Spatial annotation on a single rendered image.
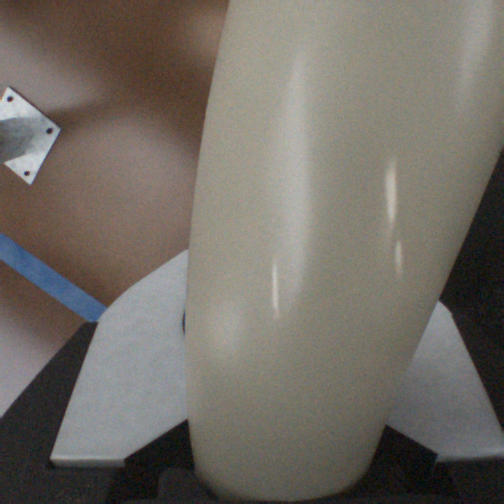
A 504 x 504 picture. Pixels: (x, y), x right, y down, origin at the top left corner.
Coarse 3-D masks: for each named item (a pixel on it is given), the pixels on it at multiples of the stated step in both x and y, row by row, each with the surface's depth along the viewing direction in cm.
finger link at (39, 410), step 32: (64, 352) 8; (32, 384) 7; (64, 384) 7; (32, 416) 6; (0, 448) 6; (32, 448) 6; (0, 480) 5; (32, 480) 5; (64, 480) 5; (96, 480) 5; (128, 480) 6
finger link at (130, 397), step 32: (160, 288) 10; (128, 320) 9; (160, 320) 9; (96, 352) 8; (128, 352) 8; (160, 352) 8; (96, 384) 7; (128, 384) 7; (160, 384) 7; (64, 416) 6; (96, 416) 6; (128, 416) 7; (160, 416) 7; (64, 448) 6; (96, 448) 6; (128, 448) 6; (160, 448) 6
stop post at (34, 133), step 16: (16, 96) 95; (0, 112) 97; (16, 112) 97; (32, 112) 97; (0, 128) 90; (16, 128) 95; (32, 128) 99; (48, 128) 98; (0, 144) 86; (16, 144) 94; (32, 144) 101; (48, 144) 100; (0, 160) 91; (16, 160) 103; (32, 160) 103; (32, 176) 105
